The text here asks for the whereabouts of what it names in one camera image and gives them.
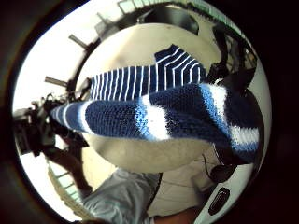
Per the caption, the dark chair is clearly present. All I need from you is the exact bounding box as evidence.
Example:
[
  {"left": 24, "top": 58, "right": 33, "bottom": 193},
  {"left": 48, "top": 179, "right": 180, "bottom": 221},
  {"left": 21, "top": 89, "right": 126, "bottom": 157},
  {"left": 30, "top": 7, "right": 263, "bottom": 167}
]
[{"left": 136, "top": 5, "right": 200, "bottom": 35}]

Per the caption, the wide-striped blue white knit sock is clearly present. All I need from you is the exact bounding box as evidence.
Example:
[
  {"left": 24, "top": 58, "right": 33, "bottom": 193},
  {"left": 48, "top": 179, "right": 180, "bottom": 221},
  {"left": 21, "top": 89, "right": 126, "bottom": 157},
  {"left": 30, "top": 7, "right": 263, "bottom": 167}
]
[{"left": 50, "top": 82, "right": 261, "bottom": 164}]

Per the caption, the thin black cable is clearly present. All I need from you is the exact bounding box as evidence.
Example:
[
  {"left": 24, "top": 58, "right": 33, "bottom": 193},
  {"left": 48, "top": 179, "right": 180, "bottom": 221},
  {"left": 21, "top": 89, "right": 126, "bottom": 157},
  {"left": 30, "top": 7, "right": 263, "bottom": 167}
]
[{"left": 201, "top": 153, "right": 217, "bottom": 183}]

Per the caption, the the person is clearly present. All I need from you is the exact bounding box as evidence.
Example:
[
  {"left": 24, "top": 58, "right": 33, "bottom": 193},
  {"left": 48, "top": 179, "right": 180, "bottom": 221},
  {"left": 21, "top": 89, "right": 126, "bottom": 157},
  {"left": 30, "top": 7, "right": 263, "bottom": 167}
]
[{"left": 75, "top": 148, "right": 228, "bottom": 224}]

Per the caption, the thin-striped navy white sock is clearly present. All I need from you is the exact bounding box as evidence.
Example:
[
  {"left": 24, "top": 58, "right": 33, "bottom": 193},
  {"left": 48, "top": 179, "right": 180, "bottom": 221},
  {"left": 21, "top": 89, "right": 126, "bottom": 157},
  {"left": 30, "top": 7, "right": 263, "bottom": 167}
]
[{"left": 89, "top": 44, "right": 207, "bottom": 102}]

